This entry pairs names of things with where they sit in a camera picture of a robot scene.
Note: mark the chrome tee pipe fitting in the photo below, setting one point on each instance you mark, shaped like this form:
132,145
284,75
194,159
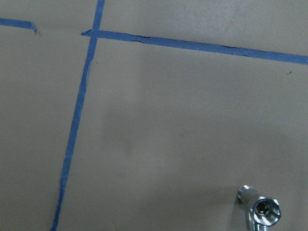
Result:
261,212

